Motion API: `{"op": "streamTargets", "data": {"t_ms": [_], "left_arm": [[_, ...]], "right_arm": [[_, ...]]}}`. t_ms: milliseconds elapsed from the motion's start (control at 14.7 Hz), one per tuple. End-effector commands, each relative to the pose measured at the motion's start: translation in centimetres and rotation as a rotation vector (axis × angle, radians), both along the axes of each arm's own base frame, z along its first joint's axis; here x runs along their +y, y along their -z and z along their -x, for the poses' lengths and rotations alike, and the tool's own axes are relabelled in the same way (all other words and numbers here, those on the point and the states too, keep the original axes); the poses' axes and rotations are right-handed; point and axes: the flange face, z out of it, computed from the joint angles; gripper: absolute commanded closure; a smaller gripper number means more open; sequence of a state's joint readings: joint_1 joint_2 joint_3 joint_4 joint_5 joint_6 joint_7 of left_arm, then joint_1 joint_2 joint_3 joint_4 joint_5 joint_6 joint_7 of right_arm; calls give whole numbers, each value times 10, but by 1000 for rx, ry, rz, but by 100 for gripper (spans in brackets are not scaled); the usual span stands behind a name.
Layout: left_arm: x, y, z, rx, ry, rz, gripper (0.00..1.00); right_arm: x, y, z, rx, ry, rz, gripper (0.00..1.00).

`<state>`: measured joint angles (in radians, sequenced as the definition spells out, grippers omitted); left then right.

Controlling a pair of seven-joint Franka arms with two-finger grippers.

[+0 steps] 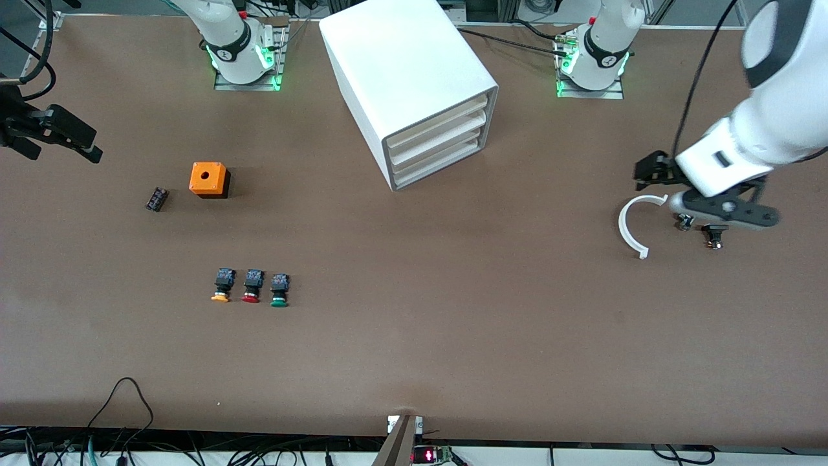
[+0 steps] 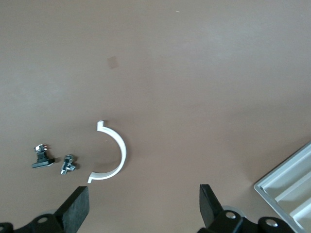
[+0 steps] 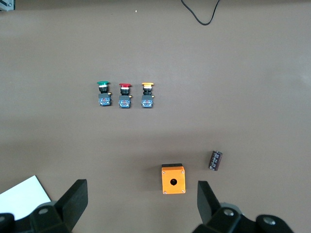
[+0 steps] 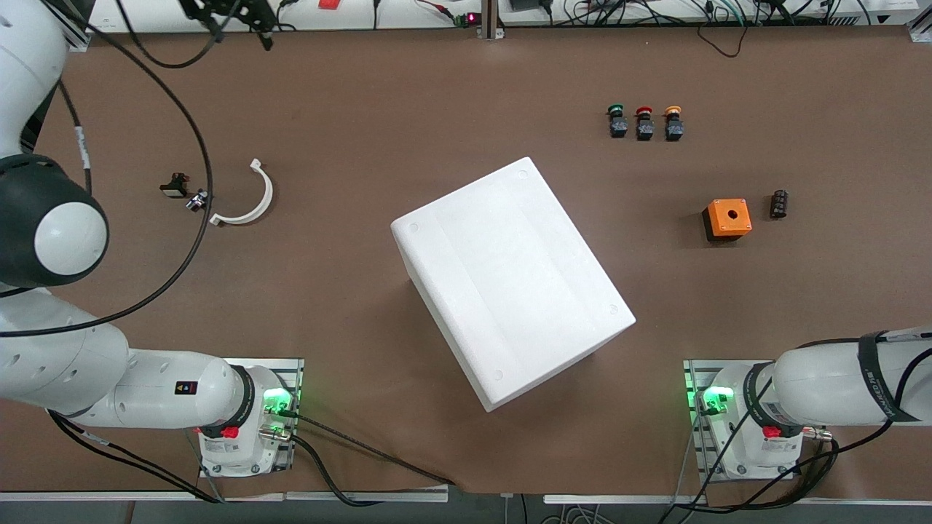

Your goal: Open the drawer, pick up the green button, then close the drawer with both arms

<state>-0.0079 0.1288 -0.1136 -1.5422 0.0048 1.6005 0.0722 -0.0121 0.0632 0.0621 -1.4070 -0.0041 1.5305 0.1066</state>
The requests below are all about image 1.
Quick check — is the white drawer cabinet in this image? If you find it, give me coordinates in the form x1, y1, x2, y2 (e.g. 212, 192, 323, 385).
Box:
319, 0, 499, 192

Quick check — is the yellow mushroom push button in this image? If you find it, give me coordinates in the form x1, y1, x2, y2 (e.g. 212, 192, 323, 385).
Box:
211, 267, 235, 304

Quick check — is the red mushroom push button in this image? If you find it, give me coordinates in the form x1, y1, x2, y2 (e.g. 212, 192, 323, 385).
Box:
241, 269, 265, 304

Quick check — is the small device with red light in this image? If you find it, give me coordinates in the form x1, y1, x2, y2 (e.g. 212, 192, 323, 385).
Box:
412, 445, 453, 465

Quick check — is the white semicircular plastic bracket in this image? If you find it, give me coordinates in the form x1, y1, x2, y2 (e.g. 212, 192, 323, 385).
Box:
618, 194, 669, 260

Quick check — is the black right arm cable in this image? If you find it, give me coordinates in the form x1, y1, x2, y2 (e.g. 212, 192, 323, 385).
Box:
0, 0, 60, 88

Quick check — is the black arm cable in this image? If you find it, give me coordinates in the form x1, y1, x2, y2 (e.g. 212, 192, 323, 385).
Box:
671, 0, 741, 159
0, 0, 60, 88

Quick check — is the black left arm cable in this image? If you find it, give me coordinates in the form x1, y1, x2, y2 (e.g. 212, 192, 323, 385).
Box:
671, 0, 741, 159

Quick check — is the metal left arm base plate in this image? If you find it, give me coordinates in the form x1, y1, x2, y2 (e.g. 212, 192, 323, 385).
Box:
555, 78, 625, 100

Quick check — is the orange button enclosure box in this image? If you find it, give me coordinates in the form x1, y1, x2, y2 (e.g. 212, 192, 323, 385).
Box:
189, 162, 231, 199

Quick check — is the black cable behind cabinet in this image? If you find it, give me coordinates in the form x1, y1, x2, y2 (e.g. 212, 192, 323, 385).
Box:
453, 19, 573, 59

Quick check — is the black looped cable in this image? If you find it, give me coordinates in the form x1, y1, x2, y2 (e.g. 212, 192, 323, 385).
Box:
87, 377, 154, 449

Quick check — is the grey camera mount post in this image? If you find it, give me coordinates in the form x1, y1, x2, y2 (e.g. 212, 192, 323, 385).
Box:
371, 414, 424, 466

